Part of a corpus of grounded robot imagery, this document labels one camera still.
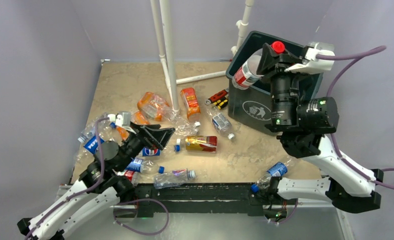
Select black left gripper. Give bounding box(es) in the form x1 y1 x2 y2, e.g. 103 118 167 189
116 120 175 171

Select water bottle lake picture label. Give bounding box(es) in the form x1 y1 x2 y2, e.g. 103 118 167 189
231 40 286 90

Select crushed bottle purple label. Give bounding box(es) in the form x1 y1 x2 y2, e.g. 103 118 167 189
153 168 197 189

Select red gold label bottle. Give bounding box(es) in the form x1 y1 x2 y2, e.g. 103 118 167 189
174 135 218 153

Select clear bottle white barcode label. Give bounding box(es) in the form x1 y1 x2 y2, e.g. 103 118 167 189
206 104 235 140

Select small pepsi bottle blue cap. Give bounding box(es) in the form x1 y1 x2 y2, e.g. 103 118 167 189
138 147 161 157

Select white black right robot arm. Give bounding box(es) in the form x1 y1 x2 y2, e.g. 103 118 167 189
256 41 384 214

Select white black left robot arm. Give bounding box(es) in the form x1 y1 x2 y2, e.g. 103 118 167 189
17 123 176 240

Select dark green trash bin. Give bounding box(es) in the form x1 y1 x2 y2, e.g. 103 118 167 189
225 30 324 137

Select clear crushed bottle white cap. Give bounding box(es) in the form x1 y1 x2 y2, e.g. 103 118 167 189
170 121 201 137

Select water bottle blue label cap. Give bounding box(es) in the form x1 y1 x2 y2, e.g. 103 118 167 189
125 158 165 175

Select small bottle red white label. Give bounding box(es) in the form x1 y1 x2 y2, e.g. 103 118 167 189
117 170 141 187

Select orange label tea bottle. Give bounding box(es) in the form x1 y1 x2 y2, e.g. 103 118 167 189
180 87 201 122

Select large pepsi bottle blue label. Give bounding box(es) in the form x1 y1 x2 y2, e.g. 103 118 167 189
75 112 122 164

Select yellow black screwdriver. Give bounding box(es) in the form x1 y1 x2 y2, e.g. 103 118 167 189
212 96 229 109
217 99 228 110

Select blue label bottle near base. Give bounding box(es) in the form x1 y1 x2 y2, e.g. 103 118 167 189
250 155 299 193

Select white camera right wrist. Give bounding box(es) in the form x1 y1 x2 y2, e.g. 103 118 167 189
284 42 335 75

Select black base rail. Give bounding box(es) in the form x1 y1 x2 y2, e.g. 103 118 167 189
130 182 299 218

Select white pvc pipe frame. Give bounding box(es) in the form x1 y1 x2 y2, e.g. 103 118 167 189
150 0 255 112

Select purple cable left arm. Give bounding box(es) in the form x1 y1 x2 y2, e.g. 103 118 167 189
24 116 170 240

